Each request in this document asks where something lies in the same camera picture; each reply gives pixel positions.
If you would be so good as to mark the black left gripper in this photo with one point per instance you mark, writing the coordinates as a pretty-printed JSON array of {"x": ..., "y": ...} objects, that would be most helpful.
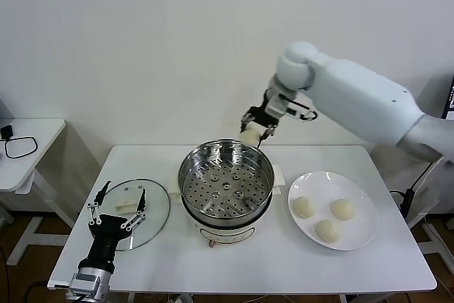
[{"x": 106, "y": 232}]

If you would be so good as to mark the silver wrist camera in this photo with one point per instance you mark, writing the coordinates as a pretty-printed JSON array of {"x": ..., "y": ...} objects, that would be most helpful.
[
  {"x": 90, "y": 280},
  {"x": 278, "y": 106}
]

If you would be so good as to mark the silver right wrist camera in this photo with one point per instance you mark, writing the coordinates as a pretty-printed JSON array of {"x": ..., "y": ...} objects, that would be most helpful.
[{"x": 278, "y": 106}]

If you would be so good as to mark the white side table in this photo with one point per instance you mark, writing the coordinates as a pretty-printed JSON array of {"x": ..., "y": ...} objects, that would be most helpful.
[
  {"x": 42, "y": 132},
  {"x": 431, "y": 232}
]

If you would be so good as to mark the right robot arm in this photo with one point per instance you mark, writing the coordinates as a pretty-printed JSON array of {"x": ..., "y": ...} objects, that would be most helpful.
[{"x": 354, "y": 97}]

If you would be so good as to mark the white electric cooker base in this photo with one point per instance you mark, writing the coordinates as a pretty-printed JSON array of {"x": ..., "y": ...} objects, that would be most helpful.
[{"x": 227, "y": 235}]

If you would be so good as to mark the dark laptop screen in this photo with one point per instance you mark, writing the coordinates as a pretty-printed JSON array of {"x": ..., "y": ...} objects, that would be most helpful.
[{"x": 450, "y": 97}]

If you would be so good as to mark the white steamed baozi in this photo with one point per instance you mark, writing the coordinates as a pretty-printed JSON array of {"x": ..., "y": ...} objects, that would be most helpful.
[
  {"x": 250, "y": 136},
  {"x": 328, "y": 231},
  {"x": 343, "y": 209},
  {"x": 304, "y": 207}
]

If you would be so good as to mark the white oval plate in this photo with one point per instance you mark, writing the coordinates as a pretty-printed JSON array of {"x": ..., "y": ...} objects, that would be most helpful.
[{"x": 358, "y": 189}]

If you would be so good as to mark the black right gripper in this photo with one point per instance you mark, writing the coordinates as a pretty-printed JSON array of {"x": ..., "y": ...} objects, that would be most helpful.
[{"x": 262, "y": 116}]

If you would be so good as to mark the stainless steel steamer basket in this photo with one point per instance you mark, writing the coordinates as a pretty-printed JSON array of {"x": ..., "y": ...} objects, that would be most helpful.
[{"x": 227, "y": 189}]

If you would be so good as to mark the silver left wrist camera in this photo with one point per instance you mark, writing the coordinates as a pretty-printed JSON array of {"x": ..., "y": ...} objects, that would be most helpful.
[{"x": 90, "y": 280}]

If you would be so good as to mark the small black adapter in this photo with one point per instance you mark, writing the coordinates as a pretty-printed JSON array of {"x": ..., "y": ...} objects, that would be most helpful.
[{"x": 6, "y": 132}]

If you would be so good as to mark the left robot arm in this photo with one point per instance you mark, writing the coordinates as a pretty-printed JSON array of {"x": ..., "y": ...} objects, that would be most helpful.
[{"x": 85, "y": 298}]

